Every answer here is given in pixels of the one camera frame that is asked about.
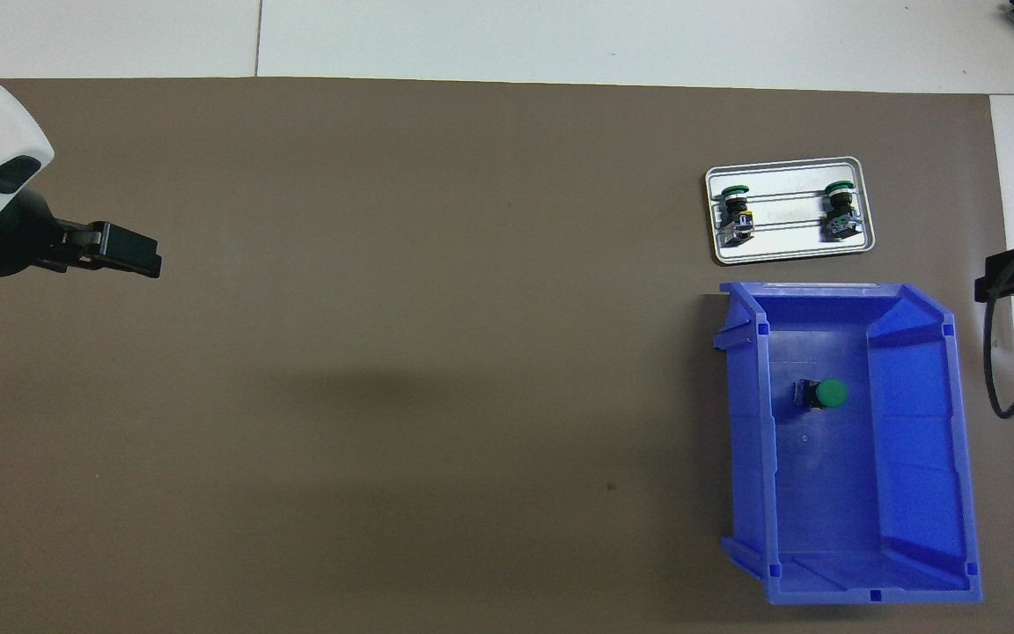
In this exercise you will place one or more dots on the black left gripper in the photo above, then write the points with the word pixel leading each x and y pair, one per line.
pixel 5 246

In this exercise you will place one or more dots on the green push button switch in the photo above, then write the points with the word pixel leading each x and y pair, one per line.
pixel 738 210
pixel 833 394
pixel 840 204

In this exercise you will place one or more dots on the blue plastic storage bin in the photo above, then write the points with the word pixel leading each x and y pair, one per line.
pixel 912 458

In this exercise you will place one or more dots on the silver metal tray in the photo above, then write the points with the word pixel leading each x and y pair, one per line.
pixel 784 238

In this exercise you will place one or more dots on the brown table mat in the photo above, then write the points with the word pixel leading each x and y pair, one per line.
pixel 384 264

